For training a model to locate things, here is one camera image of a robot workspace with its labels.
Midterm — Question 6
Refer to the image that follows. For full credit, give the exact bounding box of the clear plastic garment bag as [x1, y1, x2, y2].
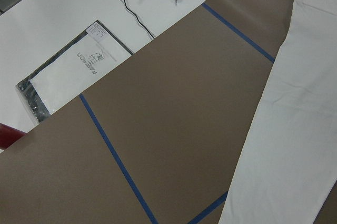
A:
[16, 20, 134, 124]

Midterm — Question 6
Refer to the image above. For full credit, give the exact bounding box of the red cylinder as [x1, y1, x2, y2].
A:
[0, 123, 26, 150]

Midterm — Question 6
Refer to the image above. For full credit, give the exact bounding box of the white printed t-shirt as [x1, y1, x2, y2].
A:
[220, 0, 336, 223]

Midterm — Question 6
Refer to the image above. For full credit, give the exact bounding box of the thin black cable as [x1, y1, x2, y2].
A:
[110, 0, 156, 40]

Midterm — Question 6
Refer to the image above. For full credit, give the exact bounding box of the brown paper table cover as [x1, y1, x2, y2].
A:
[0, 0, 337, 224]

